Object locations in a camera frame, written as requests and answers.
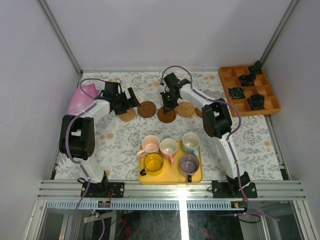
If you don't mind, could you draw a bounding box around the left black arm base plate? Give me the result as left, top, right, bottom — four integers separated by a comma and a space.
80, 182, 125, 199

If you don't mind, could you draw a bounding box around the orange compartment tray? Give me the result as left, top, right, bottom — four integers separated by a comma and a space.
218, 65, 281, 117

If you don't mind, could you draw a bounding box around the black yellow part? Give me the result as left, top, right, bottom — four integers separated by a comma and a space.
228, 86, 245, 99

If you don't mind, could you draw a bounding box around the white mug pink handle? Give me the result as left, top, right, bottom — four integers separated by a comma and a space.
159, 138, 178, 165

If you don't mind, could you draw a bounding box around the black part top compartment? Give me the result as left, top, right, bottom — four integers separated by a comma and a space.
248, 60, 263, 75

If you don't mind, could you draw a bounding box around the black part lower compartment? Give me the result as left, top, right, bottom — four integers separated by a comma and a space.
247, 94, 265, 111

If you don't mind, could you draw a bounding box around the yellow mug black handle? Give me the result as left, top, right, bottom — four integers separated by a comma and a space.
139, 153, 164, 176

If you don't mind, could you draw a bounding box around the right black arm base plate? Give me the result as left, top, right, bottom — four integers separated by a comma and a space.
211, 180, 258, 199

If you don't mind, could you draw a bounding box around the aluminium front rail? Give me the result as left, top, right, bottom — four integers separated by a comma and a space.
37, 180, 306, 201

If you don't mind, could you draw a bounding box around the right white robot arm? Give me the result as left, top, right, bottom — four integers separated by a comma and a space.
160, 73, 251, 198

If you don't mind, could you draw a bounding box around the woven rattan coaster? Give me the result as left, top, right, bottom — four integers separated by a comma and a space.
118, 108, 136, 122
176, 101, 195, 118

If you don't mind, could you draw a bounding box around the purple mug black handle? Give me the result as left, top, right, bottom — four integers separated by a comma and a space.
178, 154, 200, 184

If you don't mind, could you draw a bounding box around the black part compartment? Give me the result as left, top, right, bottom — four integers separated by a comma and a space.
247, 94, 265, 111
238, 73, 256, 87
248, 60, 263, 75

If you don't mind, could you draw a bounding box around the light blue mug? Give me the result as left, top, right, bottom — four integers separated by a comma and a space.
182, 132, 200, 158

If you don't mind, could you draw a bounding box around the light pink mug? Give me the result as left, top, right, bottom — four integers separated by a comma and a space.
136, 135, 161, 158

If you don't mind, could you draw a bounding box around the pink purple folded cloth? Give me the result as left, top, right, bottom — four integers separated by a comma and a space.
67, 83, 99, 115

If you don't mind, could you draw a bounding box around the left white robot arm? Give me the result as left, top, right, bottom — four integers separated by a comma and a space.
59, 80, 141, 198

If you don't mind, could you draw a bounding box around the brown wooden coaster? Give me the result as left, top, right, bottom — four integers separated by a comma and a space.
195, 107, 203, 118
157, 107, 177, 124
137, 101, 157, 118

